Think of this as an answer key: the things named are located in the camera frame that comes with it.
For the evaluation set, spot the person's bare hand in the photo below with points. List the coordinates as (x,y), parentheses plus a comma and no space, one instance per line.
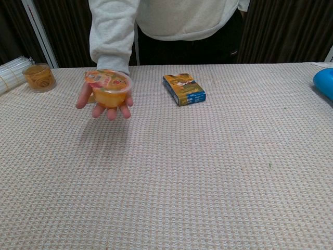
(99,110)

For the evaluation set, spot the orange fruit jelly cup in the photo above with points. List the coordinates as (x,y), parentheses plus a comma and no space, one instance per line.
(110,87)

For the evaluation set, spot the grey sweatshirt sleeve forearm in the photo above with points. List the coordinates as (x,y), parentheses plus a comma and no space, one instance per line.
(110,34)

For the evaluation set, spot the clear jar of rubber bands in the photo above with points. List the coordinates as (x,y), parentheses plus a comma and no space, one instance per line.
(39,77)

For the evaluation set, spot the checkered woven tablecloth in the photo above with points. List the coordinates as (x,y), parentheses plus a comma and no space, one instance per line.
(166,161)

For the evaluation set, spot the blue and yellow card box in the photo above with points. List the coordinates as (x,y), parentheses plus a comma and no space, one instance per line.
(184,89)

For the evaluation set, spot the bundle of white straws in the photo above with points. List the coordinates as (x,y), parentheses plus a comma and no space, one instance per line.
(11,74)

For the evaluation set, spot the person's torso in grey sweatshirt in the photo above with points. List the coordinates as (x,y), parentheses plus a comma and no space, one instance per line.
(187,28)

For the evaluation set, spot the dark pleated curtain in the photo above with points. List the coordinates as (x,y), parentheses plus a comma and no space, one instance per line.
(284,30)

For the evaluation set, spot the blue plastic object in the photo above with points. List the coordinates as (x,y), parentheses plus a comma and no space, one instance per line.
(324,81)

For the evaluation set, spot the white metal frame post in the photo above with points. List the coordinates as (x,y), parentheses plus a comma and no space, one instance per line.
(39,32)

